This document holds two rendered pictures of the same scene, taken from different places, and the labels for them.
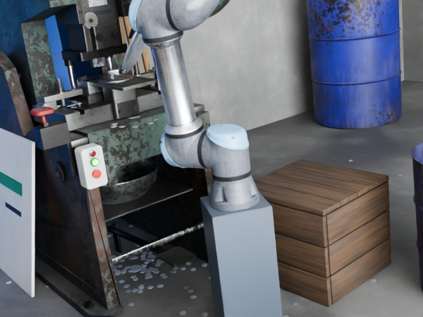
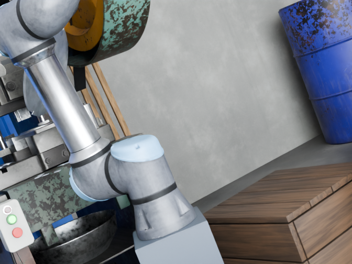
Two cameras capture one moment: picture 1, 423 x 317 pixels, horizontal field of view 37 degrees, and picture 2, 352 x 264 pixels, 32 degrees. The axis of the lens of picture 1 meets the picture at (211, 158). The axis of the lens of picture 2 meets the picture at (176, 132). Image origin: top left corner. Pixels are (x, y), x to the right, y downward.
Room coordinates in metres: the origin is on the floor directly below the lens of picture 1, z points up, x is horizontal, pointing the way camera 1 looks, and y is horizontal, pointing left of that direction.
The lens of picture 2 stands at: (0.33, -0.33, 0.81)
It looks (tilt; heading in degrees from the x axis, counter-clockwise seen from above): 6 degrees down; 7
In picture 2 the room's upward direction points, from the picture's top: 22 degrees counter-clockwise
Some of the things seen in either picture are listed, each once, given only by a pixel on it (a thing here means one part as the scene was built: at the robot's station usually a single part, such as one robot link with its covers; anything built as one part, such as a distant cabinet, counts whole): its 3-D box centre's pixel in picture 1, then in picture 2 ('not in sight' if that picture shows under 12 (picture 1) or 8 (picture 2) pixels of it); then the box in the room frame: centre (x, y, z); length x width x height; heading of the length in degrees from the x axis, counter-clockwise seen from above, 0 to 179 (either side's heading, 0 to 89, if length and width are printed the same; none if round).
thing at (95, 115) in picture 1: (104, 104); (40, 160); (2.38, 0.38, 0.68); 0.45 x 0.30 x 0.06; 125
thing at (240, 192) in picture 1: (233, 185); (160, 208); (1.79, -0.05, 0.50); 0.15 x 0.15 x 0.10
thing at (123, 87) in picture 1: (125, 97); (51, 144); (2.23, 0.28, 0.72); 0.25 x 0.14 x 0.14; 35
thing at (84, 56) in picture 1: (95, 55); (18, 109); (2.38, 0.38, 0.86); 0.20 x 0.16 x 0.05; 125
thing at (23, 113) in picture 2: (97, 60); (22, 114); (2.37, 0.37, 0.84); 0.05 x 0.03 x 0.04; 125
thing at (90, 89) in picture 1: (101, 82); (31, 137); (2.37, 0.37, 0.76); 0.15 x 0.09 x 0.05; 125
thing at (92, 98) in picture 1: (101, 92); (34, 147); (2.38, 0.38, 0.72); 0.20 x 0.16 x 0.03; 125
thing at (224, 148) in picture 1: (226, 148); (140, 164); (1.80, -0.05, 0.62); 0.13 x 0.12 x 0.14; 60
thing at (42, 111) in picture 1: (43, 120); not in sight; (2.00, 0.52, 0.72); 0.07 x 0.06 x 0.08; 35
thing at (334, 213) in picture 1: (313, 226); (300, 243); (2.15, -0.34, 0.18); 0.40 x 0.38 x 0.35; 41
